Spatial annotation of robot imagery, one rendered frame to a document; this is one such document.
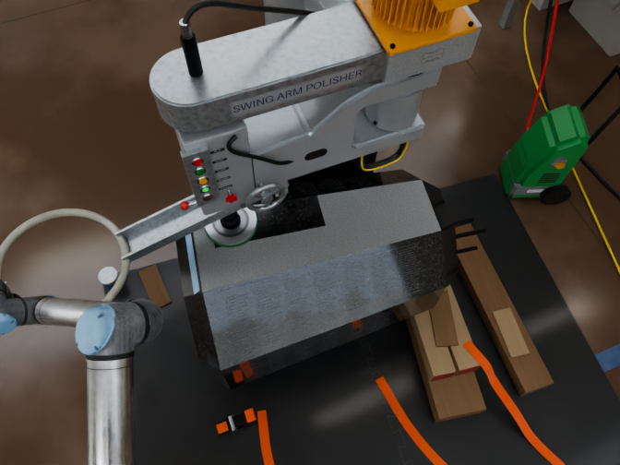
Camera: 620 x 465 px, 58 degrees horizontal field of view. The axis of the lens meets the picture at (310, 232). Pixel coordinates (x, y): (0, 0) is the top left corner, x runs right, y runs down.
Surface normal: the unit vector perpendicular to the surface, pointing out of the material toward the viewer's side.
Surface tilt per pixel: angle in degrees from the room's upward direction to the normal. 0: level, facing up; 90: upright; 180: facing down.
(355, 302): 45
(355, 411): 0
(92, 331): 39
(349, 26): 0
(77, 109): 0
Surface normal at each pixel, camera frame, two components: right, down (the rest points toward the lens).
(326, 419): 0.01, -0.47
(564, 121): -0.55, -0.37
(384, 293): 0.20, 0.27
